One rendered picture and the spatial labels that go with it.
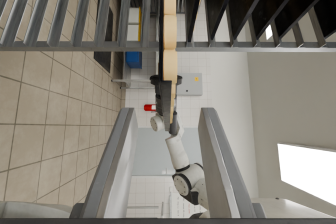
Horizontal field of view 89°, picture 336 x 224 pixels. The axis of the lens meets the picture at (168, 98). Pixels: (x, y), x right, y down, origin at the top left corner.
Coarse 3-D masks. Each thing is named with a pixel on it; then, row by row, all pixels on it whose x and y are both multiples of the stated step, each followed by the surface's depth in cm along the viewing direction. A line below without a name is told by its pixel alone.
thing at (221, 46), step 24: (0, 48) 69; (24, 48) 69; (48, 48) 69; (72, 48) 69; (96, 48) 69; (120, 48) 69; (144, 48) 69; (192, 48) 70; (216, 48) 70; (240, 48) 70; (264, 48) 70; (288, 48) 70; (312, 48) 70
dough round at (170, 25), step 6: (168, 18) 24; (174, 18) 24; (168, 24) 24; (174, 24) 24; (168, 30) 24; (174, 30) 24; (168, 36) 24; (174, 36) 24; (168, 42) 25; (174, 42) 25; (168, 48) 26
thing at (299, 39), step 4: (296, 24) 70; (292, 28) 72; (296, 28) 70; (296, 32) 70; (300, 32) 71; (296, 36) 70; (300, 36) 68; (296, 40) 70; (300, 40) 68; (296, 44) 70; (300, 44) 68
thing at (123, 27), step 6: (126, 0) 76; (126, 6) 75; (120, 12) 70; (126, 12) 74; (120, 18) 70; (126, 18) 73; (120, 24) 70; (126, 24) 72; (120, 30) 70; (126, 30) 71; (120, 36) 70; (126, 36) 70; (120, 42) 69
